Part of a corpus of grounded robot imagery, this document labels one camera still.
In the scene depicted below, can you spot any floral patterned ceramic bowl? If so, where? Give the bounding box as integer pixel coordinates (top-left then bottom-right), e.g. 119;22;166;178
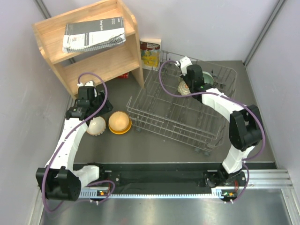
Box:
177;81;190;96

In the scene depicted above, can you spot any black-white striped bowl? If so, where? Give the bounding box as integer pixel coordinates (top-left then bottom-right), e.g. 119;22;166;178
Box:
86;116;106;136

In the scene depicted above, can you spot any beige bird-pattern bowl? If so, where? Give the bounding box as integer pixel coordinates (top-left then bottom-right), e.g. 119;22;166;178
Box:
108;111;129;131

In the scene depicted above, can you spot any grey wire dish rack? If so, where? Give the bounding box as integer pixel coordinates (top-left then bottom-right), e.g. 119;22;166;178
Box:
127;63;230;155

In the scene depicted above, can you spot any yellow plastic bowl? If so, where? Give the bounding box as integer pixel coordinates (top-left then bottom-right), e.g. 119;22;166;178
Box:
108;120;132;135

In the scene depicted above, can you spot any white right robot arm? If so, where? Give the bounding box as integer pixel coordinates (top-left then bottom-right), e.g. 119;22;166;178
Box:
178;63;263;188

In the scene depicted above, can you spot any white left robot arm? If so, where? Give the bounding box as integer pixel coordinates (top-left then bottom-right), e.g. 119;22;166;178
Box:
36;81;113;201

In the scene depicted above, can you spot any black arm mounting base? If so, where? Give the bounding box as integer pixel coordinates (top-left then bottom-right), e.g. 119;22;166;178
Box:
77;161;249;195

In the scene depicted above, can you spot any pale green ceramic bowl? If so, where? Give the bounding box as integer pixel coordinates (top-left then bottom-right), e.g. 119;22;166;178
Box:
202;71;214;85

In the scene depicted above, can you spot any wooden two-tier shelf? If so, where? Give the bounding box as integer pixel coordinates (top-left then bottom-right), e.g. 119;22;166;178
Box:
32;0;144;98

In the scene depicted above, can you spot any small red object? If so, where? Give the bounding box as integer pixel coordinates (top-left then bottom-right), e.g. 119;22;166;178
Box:
118;72;129;79

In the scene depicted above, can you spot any colourful paperback book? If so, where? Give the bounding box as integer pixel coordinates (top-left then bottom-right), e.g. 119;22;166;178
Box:
140;38;162;71

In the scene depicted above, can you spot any grey spiral-bound manual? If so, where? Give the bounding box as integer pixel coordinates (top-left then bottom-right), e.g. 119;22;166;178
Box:
62;16;126;53

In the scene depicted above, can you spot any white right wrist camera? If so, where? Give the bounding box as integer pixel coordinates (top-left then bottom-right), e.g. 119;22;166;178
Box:
175;56;192;74

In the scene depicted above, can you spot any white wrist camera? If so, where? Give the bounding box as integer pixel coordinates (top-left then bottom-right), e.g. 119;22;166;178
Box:
77;80;95;87
175;56;192;74

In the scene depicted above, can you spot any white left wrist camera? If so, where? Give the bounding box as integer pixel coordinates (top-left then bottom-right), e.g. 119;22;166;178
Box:
77;80;95;87

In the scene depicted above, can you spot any aluminium rail with cable duct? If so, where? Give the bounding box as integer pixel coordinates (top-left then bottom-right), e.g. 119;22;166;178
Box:
37;168;294;200

